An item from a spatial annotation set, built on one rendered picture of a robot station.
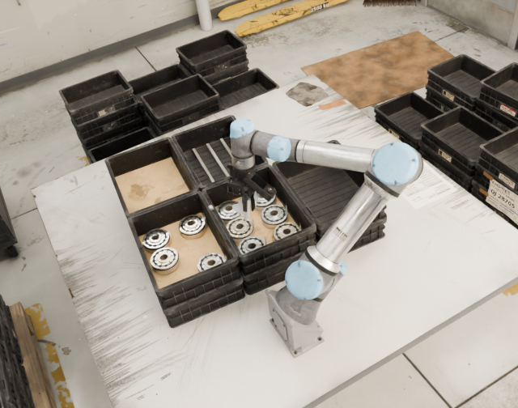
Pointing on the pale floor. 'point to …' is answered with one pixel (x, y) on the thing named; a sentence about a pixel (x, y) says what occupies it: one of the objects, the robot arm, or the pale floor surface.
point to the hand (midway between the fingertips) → (251, 213)
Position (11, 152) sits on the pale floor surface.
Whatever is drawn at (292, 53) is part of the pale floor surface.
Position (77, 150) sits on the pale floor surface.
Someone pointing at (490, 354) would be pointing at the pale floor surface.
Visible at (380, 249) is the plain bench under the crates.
